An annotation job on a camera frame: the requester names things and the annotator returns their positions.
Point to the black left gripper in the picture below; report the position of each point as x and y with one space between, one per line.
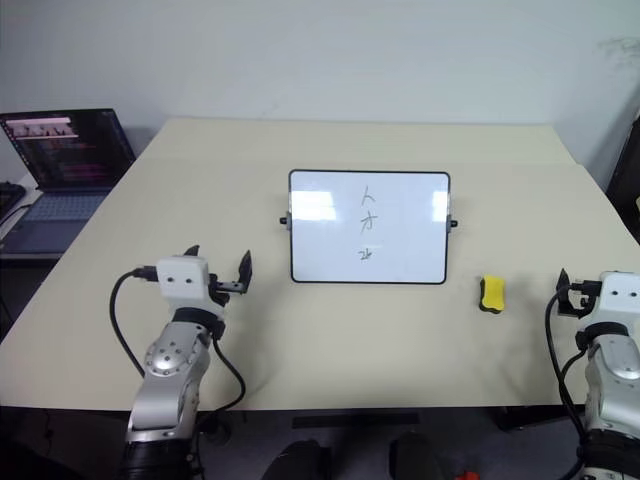
226 287

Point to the small black-framed whiteboard on stand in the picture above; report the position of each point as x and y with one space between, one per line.
367 227

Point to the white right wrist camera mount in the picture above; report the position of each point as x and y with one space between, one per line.
620 297

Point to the yellow and black eraser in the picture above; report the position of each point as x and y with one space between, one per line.
492 292

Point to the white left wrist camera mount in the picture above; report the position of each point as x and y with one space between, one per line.
181 282

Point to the small red object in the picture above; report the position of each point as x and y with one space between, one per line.
471 475

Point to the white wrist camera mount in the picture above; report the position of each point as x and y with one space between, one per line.
620 297
181 282

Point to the open laptop with dark screen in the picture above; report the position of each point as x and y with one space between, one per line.
65 170

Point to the dark rounded shape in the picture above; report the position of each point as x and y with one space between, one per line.
417 457
297 462

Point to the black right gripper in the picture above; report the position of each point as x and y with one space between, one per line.
575 300

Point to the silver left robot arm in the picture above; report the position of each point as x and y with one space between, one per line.
167 365

